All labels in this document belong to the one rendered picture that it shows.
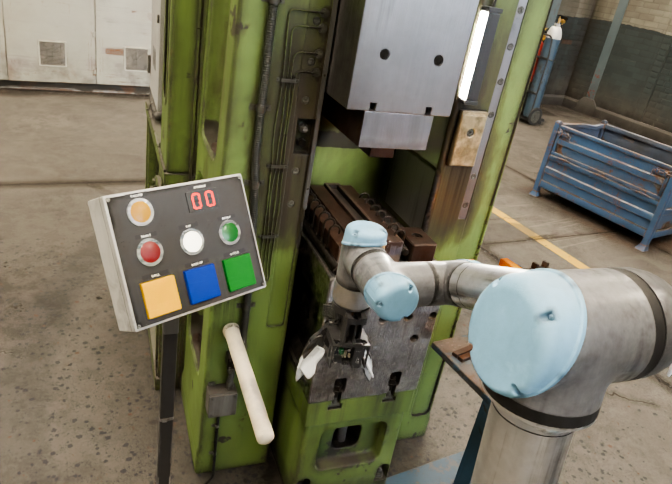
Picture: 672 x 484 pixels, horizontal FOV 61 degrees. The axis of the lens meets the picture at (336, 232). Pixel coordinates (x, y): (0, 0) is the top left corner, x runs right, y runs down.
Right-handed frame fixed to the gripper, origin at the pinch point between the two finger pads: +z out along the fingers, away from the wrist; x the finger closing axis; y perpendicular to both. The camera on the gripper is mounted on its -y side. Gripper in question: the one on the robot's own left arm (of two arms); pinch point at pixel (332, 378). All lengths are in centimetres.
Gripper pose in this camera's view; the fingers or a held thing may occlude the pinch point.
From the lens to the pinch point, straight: 119.6
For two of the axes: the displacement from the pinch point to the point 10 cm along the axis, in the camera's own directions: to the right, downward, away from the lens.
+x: 9.7, 0.5, 2.5
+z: -1.6, 8.9, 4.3
